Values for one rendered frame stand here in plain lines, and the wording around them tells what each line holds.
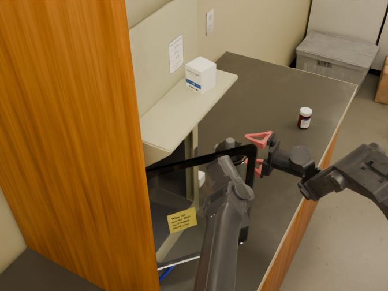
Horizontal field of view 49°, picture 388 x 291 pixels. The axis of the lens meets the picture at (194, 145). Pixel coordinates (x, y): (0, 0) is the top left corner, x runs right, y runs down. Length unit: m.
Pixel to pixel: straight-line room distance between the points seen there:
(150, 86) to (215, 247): 0.39
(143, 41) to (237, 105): 1.11
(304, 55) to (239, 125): 1.99
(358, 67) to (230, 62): 1.61
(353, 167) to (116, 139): 0.44
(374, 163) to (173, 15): 0.50
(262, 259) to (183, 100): 0.62
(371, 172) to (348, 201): 2.07
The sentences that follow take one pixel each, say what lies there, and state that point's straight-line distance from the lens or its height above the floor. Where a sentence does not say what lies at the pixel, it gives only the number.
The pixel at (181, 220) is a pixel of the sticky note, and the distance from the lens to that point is 1.12.
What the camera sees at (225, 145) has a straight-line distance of 1.34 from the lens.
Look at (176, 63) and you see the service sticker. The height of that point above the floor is 1.56.
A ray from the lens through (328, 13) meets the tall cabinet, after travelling 4.01.
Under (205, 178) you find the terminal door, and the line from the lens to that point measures 1.04.
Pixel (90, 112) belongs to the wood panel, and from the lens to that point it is 0.77.
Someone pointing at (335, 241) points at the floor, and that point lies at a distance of 2.67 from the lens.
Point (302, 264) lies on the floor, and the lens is 2.53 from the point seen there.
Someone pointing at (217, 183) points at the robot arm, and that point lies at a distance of 0.92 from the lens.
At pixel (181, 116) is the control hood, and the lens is 0.91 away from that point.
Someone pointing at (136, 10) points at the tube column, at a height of 1.74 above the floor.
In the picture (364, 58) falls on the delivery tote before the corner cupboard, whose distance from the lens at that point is 3.74.
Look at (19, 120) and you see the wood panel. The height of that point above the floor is 1.52.
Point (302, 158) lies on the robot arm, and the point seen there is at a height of 1.28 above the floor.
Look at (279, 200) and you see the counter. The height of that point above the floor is 0.94.
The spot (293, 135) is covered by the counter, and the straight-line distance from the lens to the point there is 1.79.
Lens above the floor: 2.06
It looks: 41 degrees down
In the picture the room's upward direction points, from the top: 1 degrees counter-clockwise
